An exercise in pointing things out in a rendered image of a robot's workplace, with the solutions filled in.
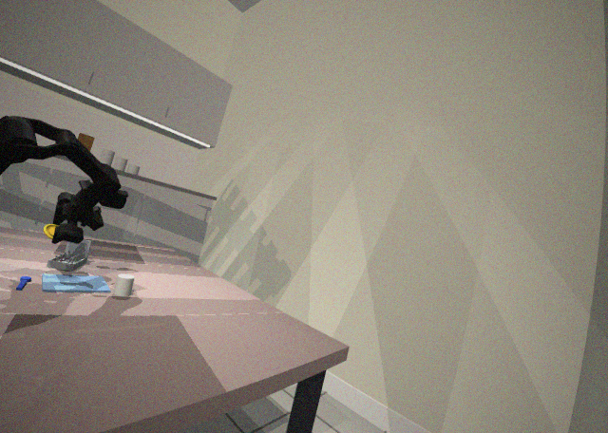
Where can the yellow plate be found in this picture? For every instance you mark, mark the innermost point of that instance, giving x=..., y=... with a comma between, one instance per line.
x=49, y=230

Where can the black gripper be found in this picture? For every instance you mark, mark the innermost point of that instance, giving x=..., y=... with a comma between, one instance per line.
x=70, y=209

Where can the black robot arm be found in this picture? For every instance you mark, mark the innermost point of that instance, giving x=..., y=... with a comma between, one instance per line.
x=18, y=143

